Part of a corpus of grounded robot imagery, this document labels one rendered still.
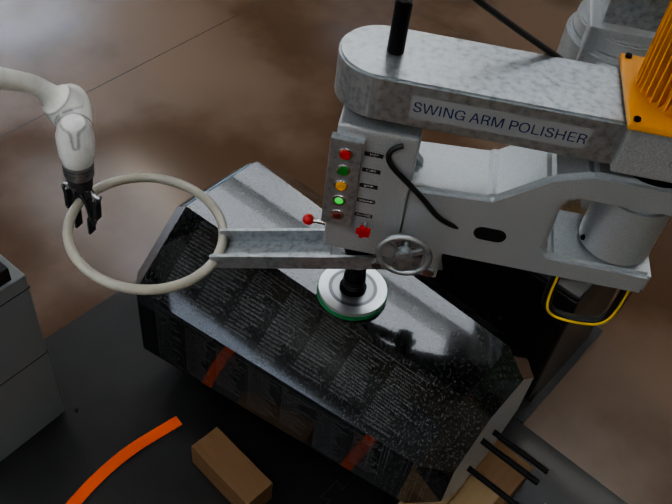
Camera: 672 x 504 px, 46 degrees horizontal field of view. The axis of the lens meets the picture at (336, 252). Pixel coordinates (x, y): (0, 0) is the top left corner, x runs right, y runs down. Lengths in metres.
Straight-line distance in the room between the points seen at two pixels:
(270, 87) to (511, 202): 2.79
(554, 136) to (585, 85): 0.15
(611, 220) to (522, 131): 0.38
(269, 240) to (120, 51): 2.65
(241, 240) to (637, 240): 1.14
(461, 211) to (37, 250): 2.24
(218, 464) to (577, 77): 1.77
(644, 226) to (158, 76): 3.21
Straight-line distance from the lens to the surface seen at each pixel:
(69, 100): 2.46
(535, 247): 2.10
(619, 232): 2.09
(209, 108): 4.43
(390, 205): 2.02
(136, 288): 2.32
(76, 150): 2.36
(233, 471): 2.88
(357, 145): 1.88
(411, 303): 2.46
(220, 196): 2.72
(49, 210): 3.92
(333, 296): 2.40
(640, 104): 1.88
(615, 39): 2.46
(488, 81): 1.84
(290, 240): 2.41
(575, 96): 1.88
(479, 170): 2.06
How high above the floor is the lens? 2.70
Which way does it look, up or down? 47 degrees down
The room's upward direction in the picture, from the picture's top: 8 degrees clockwise
